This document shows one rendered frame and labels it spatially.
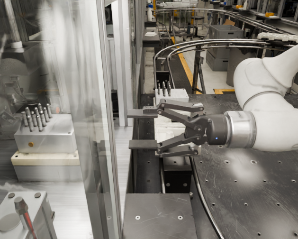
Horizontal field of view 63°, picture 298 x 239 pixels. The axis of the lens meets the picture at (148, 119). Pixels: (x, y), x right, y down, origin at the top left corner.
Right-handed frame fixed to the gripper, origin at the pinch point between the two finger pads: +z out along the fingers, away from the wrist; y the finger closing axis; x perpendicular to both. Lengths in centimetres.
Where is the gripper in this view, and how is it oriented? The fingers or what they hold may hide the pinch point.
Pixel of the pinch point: (139, 129)
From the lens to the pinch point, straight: 58.0
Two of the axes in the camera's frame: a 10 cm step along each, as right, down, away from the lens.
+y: 0.0, -8.7, -4.9
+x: 0.0, 4.9, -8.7
